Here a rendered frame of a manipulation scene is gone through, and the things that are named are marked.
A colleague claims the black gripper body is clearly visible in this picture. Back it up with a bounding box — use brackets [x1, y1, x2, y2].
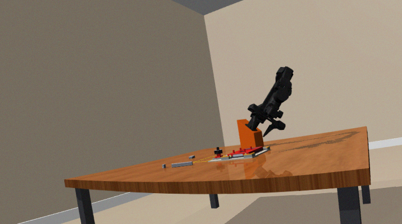
[247, 101, 285, 130]

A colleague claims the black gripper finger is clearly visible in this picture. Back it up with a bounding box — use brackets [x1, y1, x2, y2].
[252, 112, 260, 129]
[263, 125, 279, 137]

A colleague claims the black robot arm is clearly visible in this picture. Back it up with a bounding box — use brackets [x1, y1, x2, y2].
[245, 66, 293, 131]

